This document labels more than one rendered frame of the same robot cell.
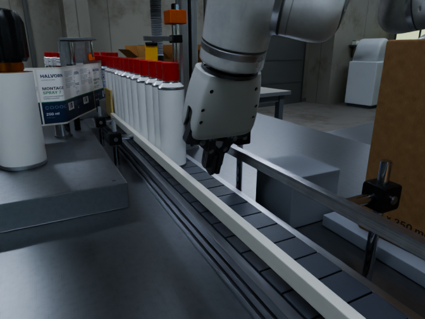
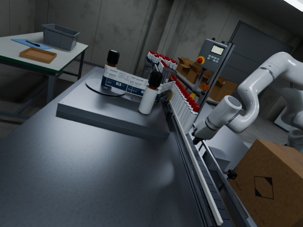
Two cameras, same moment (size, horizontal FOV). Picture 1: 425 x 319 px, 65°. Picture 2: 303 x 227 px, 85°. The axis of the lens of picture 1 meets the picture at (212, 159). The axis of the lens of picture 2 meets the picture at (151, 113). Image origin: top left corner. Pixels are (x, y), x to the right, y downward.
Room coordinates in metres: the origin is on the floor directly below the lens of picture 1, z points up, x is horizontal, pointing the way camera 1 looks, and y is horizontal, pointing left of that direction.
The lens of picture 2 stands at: (-0.37, 0.08, 1.36)
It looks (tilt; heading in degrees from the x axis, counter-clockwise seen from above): 24 degrees down; 14
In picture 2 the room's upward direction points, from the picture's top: 21 degrees clockwise
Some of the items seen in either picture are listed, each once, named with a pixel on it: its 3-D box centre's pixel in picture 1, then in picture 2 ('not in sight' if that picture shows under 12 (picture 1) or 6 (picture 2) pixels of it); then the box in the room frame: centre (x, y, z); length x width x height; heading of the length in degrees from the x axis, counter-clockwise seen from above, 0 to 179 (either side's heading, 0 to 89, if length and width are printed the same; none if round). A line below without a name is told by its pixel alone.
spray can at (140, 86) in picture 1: (148, 105); (184, 109); (0.79, 0.15, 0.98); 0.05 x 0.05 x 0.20
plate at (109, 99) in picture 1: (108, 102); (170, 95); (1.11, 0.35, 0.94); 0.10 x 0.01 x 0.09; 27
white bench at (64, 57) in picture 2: not in sight; (47, 73); (1.36, 2.19, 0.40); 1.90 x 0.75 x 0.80; 34
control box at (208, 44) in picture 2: not in sight; (211, 56); (0.99, 0.15, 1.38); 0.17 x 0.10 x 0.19; 82
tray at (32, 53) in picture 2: not in sight; (40, 54); (0.88, 1.72, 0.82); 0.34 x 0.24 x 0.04; 40
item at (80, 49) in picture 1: (83, 78); (165, 83); (1.19, 0.45, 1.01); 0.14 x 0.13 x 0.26; 27
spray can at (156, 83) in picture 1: (165, 111); (188, 116); (0.70, 0.10, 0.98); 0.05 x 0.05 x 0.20
